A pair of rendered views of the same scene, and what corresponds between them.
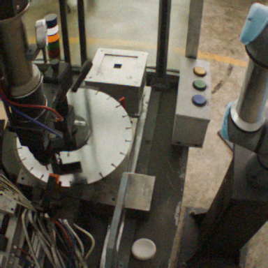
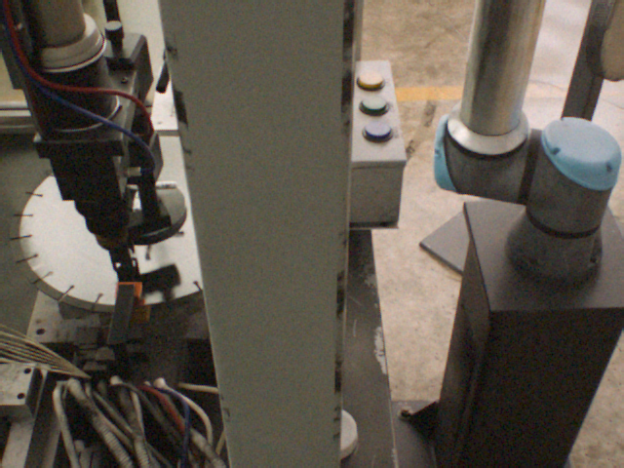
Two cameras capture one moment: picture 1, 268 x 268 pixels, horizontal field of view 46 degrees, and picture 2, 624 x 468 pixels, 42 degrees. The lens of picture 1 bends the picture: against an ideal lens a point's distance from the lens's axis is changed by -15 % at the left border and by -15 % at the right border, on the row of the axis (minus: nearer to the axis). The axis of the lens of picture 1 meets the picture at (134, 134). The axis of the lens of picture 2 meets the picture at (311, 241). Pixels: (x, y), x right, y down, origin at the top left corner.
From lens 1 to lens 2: 0.27 m
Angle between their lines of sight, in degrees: 10
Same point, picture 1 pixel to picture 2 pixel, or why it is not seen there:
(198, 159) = (388, 302)
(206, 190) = (422, 363)
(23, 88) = (72, 51)
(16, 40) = not seen: outside the picture
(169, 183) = (349, 296)
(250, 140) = (504, 175)
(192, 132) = (374, 197)
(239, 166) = (489, 249)
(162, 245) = (369, 419)
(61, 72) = (131, 48)
